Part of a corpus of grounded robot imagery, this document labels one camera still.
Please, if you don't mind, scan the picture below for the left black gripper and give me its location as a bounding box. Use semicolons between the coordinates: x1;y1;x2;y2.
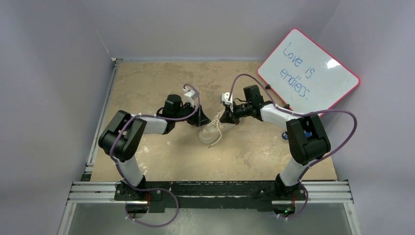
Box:
173;100;210;127

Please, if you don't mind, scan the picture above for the white shoelace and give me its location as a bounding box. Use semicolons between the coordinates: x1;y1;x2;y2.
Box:
202;111;223;148

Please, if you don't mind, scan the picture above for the beige sneaker shoe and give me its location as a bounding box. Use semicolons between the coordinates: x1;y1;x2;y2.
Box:
198;111;235;147

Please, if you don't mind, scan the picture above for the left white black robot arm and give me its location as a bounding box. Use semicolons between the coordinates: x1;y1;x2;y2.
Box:
98;92;210;200

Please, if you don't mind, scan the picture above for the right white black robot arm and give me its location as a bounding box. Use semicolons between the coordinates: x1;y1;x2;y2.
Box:
220;85;331;199

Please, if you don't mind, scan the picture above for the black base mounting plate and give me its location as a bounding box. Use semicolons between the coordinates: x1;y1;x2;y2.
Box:
114;181;308;214

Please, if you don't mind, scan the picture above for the pink framed whiteboard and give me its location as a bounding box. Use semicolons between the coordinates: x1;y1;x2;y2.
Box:
257;28;361;113

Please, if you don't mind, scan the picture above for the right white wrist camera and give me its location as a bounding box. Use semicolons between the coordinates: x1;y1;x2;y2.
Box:
221;92;233;107

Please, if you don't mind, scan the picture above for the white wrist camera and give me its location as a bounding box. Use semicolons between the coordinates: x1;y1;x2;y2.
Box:
184;88;199;107
221;92;233;107

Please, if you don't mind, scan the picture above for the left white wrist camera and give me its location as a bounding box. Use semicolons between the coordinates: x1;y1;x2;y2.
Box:
184;88;199;107

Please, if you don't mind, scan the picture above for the aluminium frame rail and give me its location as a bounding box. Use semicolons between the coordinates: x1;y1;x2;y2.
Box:
59;59;357;235

